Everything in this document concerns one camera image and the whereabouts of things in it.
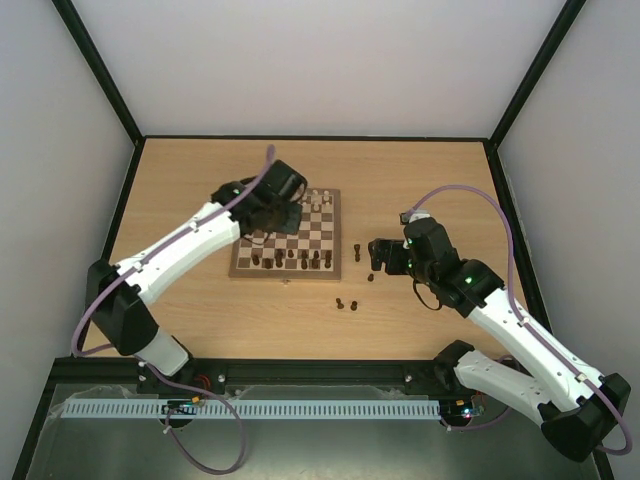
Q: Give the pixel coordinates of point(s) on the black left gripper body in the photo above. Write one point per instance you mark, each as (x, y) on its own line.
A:
(280, 224)

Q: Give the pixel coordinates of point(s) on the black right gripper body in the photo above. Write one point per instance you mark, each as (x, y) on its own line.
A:
(386, 255)

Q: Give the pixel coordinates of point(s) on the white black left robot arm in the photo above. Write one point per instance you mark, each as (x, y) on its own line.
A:
(119, 296)

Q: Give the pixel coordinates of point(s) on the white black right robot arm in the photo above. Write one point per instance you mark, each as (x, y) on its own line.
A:
(572, 402)

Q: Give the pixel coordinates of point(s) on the wooden chess board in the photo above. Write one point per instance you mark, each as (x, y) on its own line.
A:
(319, 231)

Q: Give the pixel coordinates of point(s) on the black aluminium frame rail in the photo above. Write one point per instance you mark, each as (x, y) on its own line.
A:
(422, 377)

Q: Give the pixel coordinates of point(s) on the white slotted cable duct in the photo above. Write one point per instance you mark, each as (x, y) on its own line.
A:
(254, 409)

